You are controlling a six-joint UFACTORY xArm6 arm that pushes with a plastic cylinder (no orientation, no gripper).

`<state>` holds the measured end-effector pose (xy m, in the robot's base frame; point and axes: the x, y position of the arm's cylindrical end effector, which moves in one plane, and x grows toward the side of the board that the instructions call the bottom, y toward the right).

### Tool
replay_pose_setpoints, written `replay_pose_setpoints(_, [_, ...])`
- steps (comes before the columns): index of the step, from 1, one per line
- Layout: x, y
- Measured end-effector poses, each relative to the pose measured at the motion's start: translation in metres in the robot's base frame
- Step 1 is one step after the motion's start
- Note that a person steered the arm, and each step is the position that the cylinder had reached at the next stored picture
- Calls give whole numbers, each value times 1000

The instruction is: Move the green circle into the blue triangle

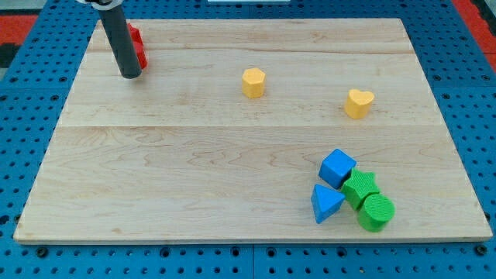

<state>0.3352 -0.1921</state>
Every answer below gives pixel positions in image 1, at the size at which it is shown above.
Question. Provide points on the yellow hexagon block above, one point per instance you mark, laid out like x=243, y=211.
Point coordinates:
x=253, y=83

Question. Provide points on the yellow heart block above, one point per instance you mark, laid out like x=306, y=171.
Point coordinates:
x=358, y=103

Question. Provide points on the red block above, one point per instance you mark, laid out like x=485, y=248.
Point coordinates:
x=138, y=45

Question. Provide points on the green circle block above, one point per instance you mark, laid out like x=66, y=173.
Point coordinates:
x=376, y=212

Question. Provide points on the blue cube block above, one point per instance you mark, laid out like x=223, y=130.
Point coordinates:
x=336, y=168

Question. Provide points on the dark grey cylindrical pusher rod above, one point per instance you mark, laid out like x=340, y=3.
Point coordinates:
x=119, y=38

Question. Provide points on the blue triangle block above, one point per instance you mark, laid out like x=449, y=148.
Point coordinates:
x=325, y=202

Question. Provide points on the green star block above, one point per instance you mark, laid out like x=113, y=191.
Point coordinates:
x=358, y=187

